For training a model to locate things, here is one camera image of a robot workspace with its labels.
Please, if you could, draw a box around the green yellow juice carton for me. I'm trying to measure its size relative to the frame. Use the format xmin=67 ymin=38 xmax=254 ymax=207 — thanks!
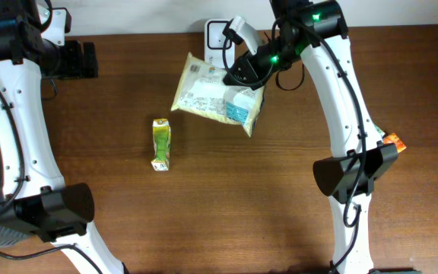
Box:
xmin=151 ymin=118 xmax=171 ymax=171

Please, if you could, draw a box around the black right camera cable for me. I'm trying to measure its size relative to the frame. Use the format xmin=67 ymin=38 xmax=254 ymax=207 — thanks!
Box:
xmin=221 ymin=18 xmax=306 ymax=92

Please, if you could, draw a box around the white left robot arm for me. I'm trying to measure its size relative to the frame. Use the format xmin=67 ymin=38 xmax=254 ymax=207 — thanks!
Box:
xmin=0 ymin=1 xmax=127 ymax=273

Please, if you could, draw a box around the orange tissue pack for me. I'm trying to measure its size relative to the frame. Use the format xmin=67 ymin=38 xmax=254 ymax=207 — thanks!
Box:
xmin=382 ymin=133 xmax=407 ymax=153

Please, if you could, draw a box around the teal tissue pack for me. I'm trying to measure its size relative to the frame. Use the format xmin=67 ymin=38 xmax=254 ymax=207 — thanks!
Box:
xmin=374 ymin=125 xmax=386 ymax=139

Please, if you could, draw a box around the white barcode scanner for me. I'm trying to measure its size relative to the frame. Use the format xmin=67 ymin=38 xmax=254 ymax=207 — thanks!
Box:
xmin=204 ymin=19 xmax=228 ymax=69

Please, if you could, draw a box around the yellow snack bag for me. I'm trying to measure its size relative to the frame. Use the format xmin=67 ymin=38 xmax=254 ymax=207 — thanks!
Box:
xmin=170 ymin=53 xmax=265 ymax=136

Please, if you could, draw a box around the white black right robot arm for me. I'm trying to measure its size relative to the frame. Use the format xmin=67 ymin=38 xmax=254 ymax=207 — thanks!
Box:
xmin=223 ymin=1 xmax=398 ymax=273

